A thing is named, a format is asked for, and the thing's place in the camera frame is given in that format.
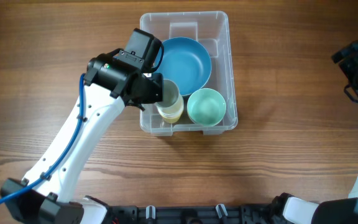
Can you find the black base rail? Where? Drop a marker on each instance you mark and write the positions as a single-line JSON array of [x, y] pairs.
[[243, 214]]

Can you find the green bowl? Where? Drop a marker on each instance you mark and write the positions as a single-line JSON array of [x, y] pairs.
[[206, 107]]

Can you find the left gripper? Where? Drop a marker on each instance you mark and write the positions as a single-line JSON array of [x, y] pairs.
[[158, 91]]

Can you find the grey cup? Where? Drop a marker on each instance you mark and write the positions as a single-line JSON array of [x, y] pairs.
[[170, 94]]

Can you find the blue plate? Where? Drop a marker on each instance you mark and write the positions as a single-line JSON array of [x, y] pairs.
[[186, 63]]

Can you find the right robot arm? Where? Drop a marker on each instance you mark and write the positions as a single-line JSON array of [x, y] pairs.
[[295, 210]]

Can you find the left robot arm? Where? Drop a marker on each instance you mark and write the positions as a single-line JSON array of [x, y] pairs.
[[112, 81]]

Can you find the clear plastic storage bin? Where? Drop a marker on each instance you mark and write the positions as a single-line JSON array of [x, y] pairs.
[[211, 29]]

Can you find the yellow cup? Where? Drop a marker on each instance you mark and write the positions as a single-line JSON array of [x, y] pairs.
[[171, 110]]

